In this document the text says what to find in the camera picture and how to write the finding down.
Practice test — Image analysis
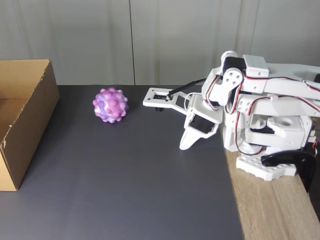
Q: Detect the black table clamp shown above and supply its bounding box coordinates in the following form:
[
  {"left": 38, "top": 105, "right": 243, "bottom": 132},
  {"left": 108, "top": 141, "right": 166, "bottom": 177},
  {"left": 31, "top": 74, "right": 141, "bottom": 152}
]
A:
[{"left": 260, "top": 150, "right": 317, "bottom": 194}]

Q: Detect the black camera cable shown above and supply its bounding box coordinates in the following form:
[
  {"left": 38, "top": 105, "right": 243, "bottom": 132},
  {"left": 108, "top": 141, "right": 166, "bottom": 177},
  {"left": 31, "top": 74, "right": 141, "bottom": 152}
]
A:
[{"left": 166, "top": 78, "right": 207, "bottom": 100}]

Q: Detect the thin white wire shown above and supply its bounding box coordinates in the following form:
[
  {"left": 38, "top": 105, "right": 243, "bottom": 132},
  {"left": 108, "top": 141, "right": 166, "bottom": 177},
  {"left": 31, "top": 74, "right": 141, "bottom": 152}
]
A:
[{"left": 183, "top": 92, "right": 201, "bottom": 113}]

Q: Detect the pink purple bumpy ball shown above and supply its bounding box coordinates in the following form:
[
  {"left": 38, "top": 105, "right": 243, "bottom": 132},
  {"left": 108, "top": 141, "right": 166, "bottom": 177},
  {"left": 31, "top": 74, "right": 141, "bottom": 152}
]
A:
[{"left": 92, "top": 87, "right": 130, "bottom": 124}]

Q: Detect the brown cardboard box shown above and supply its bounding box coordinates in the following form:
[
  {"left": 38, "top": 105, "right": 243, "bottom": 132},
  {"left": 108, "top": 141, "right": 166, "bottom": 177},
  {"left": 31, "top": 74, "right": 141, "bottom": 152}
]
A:
[{"left": 0, "top": 58, "right": 61, "bottom": 192}]

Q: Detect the dark grey table mat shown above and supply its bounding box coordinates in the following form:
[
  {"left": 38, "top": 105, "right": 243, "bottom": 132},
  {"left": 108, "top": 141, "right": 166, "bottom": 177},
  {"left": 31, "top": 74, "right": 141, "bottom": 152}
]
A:
[{"left": 0, "top": 84, "right": 245, "bottom": 240}]

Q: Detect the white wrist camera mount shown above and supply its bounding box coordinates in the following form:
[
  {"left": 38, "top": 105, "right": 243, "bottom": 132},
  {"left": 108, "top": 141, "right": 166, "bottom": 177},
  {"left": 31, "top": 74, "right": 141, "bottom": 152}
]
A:
[{"left": 142, "top": 87, "right": 194, "bottom": 117}]

